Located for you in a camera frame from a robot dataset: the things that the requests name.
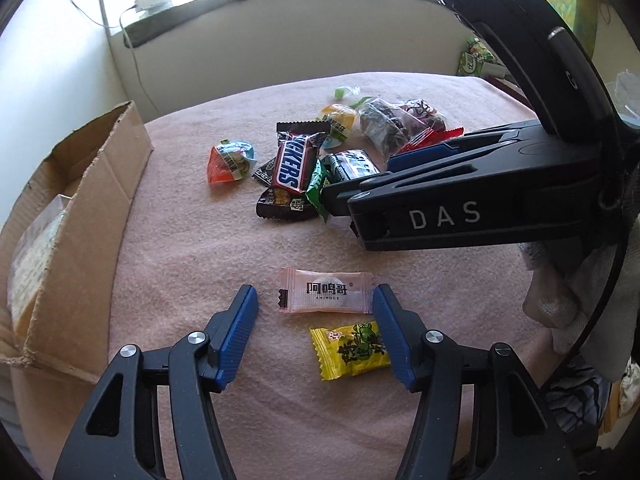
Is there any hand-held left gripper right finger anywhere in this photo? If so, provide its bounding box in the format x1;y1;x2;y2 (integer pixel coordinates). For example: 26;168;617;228
372;283;576;480

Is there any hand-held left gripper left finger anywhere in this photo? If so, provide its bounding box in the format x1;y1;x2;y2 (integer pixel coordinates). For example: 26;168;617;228
52;284;260;480

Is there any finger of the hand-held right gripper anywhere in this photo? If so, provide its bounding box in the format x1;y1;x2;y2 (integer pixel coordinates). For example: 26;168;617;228
387;120;547;174
321;161;477;217

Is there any red snack packet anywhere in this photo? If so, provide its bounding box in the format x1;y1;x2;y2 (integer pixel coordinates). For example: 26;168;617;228
395;127;466;156

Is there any black striped snack packet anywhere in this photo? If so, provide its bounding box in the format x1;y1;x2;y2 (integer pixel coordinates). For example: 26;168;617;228
322;149;381;183

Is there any green snack packet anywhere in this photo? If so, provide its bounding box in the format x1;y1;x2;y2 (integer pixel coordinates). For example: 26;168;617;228
305;160;333;223

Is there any clear bag of dark fruit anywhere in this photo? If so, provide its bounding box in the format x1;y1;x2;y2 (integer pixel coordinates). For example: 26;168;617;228
359;97;448;161

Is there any yellow candy packet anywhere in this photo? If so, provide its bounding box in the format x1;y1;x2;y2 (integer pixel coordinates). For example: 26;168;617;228
309;321;392;381

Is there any brown chocolate bar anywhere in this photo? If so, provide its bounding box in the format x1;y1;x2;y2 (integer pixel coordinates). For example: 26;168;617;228
272;121;331;196

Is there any pink snack packet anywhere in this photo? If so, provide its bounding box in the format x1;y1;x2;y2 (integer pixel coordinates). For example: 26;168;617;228
275;267;376;315

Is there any cardboard box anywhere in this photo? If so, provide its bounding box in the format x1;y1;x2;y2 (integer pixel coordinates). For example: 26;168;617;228
0;101;155;386

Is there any person's right hand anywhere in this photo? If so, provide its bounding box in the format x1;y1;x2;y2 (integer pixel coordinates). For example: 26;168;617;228
519;240;632;382

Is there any yellow jelly packet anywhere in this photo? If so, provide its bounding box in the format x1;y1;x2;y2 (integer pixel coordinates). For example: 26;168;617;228
320;103;358;138

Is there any small dark brown snack packet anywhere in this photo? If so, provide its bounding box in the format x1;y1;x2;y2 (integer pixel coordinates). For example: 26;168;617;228
252;157;278;183

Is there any green carton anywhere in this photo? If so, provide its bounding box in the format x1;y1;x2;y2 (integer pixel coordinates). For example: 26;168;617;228
457;37;506;78

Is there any orange triangular snack packet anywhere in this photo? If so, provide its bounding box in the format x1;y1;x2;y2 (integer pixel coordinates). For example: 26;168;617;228
207;139;258;186

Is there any clear plastic wrap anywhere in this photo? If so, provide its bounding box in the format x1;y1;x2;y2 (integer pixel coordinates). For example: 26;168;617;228
614;71;640;127

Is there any patterned dark cloth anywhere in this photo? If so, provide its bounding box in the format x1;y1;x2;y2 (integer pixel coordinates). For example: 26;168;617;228
545;360;612;436

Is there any large beige food packet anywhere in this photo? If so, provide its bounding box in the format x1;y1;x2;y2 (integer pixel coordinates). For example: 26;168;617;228
7;195;71;331

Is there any white cabinet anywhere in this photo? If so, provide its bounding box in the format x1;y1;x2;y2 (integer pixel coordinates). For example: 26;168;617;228
0;0;126;231

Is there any white power cable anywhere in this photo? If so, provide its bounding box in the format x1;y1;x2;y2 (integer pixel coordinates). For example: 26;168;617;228
119;4;162;122

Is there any thin dark cable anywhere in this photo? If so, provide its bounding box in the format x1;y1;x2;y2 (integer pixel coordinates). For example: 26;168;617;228
64;0;109;27

